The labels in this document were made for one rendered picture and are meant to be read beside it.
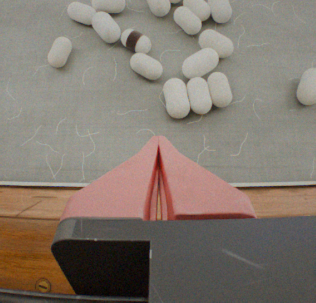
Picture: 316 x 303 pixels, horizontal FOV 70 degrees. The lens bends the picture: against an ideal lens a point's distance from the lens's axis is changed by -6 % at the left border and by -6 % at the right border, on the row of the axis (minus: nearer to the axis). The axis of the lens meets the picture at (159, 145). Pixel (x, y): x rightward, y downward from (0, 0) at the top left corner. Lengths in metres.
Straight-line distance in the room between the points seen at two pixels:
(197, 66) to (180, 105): 0.04
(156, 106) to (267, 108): 0.10
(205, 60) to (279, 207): 0.13
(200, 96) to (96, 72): 0.10
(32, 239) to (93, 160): 0.08
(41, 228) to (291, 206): 0.19
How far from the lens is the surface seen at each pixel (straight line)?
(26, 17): 0.31
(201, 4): 0.26
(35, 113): 0.24
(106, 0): 0.27
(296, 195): 0.22
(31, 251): 0.20
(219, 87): 0.21
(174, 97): 0.20
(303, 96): 0.24
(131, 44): 0.23
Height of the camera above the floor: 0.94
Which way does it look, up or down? 76 degrees down
